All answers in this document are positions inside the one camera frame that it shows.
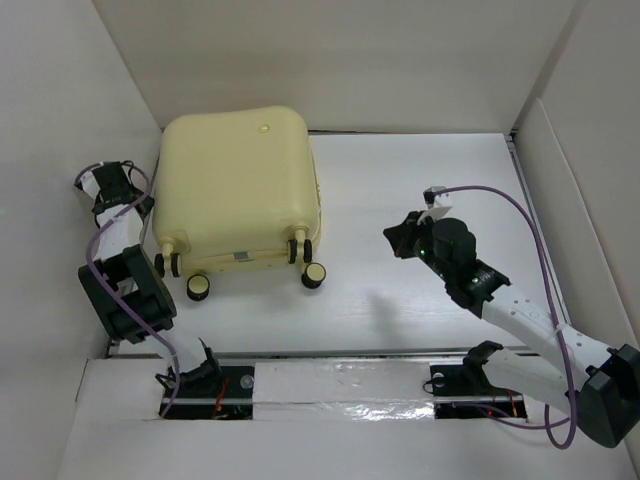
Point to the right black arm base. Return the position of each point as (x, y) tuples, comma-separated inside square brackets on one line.
[(456, 396)]

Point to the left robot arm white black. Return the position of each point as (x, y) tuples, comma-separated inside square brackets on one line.
[(125, 286)]

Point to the yellow hard-shell suitcase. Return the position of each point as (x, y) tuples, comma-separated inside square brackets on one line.
[(237, 191)]

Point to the silver aluminium rail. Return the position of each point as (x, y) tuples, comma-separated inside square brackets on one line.
[(246, 356)]

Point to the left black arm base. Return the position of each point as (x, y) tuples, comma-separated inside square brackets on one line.
[(227, 398)]

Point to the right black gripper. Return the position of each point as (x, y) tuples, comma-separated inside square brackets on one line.
[(401, 235)]

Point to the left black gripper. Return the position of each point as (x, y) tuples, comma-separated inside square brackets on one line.
[(136, 192)]

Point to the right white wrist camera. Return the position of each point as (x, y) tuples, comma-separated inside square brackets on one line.
[(438, 204)]

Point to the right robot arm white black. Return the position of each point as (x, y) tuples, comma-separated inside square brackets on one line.
[(594, 384)]

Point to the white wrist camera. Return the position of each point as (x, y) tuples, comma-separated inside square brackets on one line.
[(438, 204), (86, 182)]

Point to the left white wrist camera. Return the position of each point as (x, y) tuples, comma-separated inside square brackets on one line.
[(86, 182)]

